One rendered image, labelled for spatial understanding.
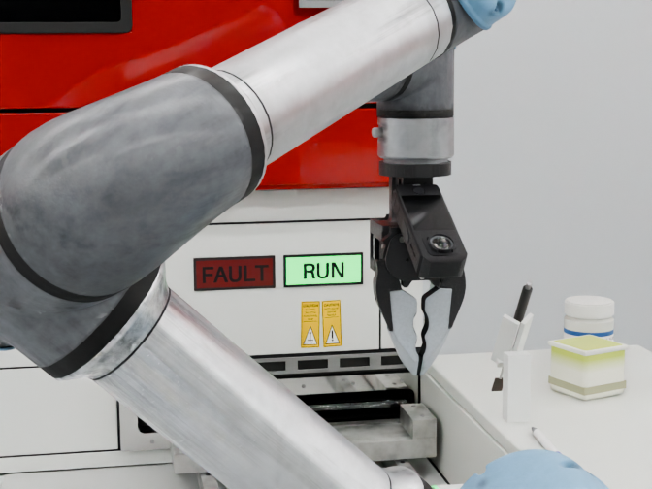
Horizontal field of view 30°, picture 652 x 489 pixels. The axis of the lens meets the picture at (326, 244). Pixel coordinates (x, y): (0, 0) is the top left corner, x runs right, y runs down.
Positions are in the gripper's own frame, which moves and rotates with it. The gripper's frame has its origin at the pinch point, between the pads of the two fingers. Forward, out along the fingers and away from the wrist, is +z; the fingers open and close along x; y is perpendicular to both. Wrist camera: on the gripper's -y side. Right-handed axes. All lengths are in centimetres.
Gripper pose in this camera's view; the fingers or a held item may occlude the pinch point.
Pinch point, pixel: (419, 364)
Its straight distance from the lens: 121.5
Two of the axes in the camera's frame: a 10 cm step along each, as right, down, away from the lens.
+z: 0.1, 9.9, 1.5
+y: -1.7, -1.5, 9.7
